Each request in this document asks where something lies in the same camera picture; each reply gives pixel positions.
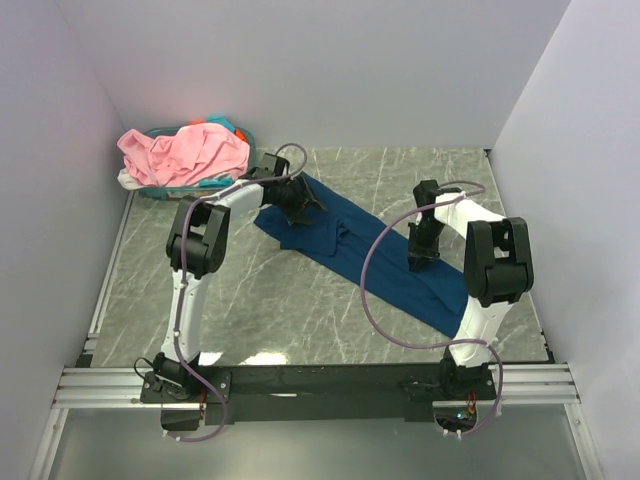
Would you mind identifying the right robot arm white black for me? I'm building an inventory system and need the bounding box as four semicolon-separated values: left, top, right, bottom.
408;180;534;399

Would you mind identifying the dark blue t shirt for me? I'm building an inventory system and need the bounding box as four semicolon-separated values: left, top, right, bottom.
254;176;468;338

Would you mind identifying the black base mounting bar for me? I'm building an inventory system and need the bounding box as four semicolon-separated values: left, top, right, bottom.
140;360;497;432

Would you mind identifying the white garment in basket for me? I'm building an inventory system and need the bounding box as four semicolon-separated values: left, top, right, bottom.
117;168;144;191

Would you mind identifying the teal laundry basket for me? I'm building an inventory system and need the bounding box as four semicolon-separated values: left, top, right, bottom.
139;125;257;200

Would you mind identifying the orange garment in basket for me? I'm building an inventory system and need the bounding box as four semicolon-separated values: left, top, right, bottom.
188;117;253;143

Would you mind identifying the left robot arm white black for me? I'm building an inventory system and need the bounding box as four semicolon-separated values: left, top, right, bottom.
152;152;327;402

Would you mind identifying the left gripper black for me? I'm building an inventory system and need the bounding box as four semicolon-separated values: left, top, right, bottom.
275;176;327;227

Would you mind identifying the pink t shirt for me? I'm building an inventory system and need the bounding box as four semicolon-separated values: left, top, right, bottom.
117;123;250;188

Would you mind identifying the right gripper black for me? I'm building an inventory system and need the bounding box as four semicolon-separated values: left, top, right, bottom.
407;220;446;272

